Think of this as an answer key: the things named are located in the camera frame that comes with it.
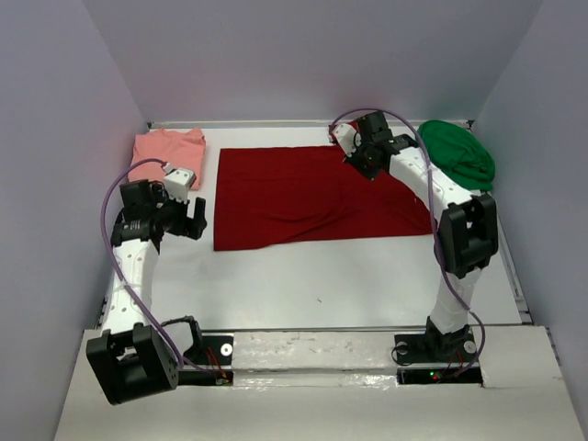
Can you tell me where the white front cover board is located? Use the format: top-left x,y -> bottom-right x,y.
56,326 -> 582,440

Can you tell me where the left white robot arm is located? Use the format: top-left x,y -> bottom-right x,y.
85,169 -> 207,405

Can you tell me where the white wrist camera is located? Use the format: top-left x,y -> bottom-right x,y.
332,123 -> 361,157
163,168 -> 197,204

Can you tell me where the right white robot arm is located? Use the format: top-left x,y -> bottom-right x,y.
329,108 -> 499,369

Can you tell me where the red t shirt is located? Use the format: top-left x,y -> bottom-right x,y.
213,145 -> 431,252

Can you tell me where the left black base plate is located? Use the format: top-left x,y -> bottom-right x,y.
178,334 -> 234,387

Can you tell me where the aluminium table frame rail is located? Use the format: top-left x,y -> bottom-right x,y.
146,119 -> 474,130

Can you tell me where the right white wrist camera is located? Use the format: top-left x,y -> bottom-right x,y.
332,123 -> 361,157

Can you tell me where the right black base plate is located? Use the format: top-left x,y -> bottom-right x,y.
390,332 -> 483,386

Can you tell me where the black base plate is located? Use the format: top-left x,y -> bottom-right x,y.
390,332 -> 483,386
178,334 -> 234,387

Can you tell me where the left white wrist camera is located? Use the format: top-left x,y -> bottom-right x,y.
163,168 -> 197,204

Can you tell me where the folded pink t shirt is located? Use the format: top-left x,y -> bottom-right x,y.
131,129 -> 207,190

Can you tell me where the green t shirt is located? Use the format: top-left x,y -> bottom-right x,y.
418,119 -> 496,192

